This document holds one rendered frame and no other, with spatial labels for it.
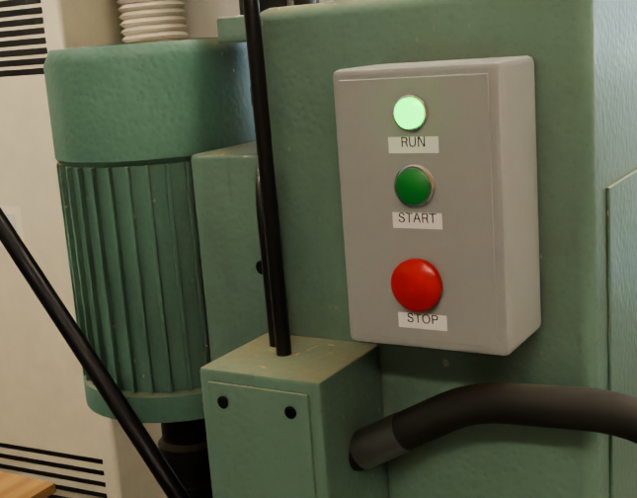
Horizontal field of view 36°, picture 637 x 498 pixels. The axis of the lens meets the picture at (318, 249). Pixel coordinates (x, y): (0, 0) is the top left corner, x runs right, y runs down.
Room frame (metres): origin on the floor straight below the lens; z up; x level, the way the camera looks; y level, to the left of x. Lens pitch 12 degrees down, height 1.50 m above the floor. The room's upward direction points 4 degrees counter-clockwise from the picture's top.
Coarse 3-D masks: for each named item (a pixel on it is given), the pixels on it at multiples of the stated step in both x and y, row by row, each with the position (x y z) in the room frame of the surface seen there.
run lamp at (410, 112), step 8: (408, 96) 0.53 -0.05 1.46; (416, 96) 0.53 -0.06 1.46; (400, 104) 0.53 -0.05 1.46; (408, 104) 0.53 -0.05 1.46; (416, 104) 0.53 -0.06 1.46; (424, 104) 0.53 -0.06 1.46; (400, 112) 0.53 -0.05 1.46; (408, 112) 0.53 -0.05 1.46; (416, 112) 0.53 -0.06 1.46; (424, 112) 0.53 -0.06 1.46; (400, 120) 0.53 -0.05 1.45; (408, 120) 0.53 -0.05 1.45; (416, 120) 0.53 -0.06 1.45; (424, 120) 0.53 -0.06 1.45; (408, 128) 0.53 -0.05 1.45; (416, 128) 0.53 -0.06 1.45
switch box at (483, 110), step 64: (384, 64) 0.59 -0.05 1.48; (448, 64) 0.53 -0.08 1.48; (512, 64) 0.53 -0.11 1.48; (384, 128) 0.54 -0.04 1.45; (448, 128) 0.52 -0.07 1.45; (512, 128) 0.52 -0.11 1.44; (384, 192) 0.54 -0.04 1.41; (448, 192) 0.52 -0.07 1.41; (512, 192) 0.52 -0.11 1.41; (384, 256) 0.55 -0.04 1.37; (448, 256) 0.53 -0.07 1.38; (512, 256) 0.52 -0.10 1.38; (384, 320) 0.55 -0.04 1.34; (448, 320) 0.53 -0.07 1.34; (512, 320) 0.52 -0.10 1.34
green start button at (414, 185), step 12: (408, 168) 0.53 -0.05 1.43; (420, 168) 0.53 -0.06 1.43; (396, 180) 0.54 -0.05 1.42; (408, 180) 0.53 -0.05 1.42; (420, 180) 0.53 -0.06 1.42; (432, 180) 0.53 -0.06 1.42; (396, 192) 0.54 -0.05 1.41; (408, 192) 0.53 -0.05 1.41; (420, 192) 0.53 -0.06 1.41; (432, 192) 0.53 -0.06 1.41; (408, 204) 0.53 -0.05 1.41; (420, 204) 0.53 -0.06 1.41
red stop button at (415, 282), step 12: (408, 264) 0.53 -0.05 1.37; (420, 264) 0.53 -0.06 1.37; (396, 276) 0.53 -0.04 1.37; (408, 276) 0.53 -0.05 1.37; (420, 276) 0.52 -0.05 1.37; (432, 276) 0.52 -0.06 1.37; (396, 288) 0.53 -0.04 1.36; (408, 288) 0.53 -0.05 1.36; (420, 288) 0.52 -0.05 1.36; (432, 288) 0.52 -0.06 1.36; (408, 300) 0.53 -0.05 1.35; (420, 300) 0.52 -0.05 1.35; (432, 300) 0.52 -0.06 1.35
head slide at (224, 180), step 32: (192, 160) 0.74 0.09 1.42; (224, 160) 0.73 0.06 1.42; (256, 160) 0.71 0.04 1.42; (224, 192) 0.73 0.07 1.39; (224, 224) 0.73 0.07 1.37; (256, 224) 0.71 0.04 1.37; (224, 256) 0.73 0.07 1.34; (256, 256) 0.72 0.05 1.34; (224, 288) 0.73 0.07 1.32; (256, 288) 0.72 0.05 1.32; (224, 320) 0.73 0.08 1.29; (256, 320) 0.72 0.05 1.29; (224, 352) 0.73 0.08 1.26
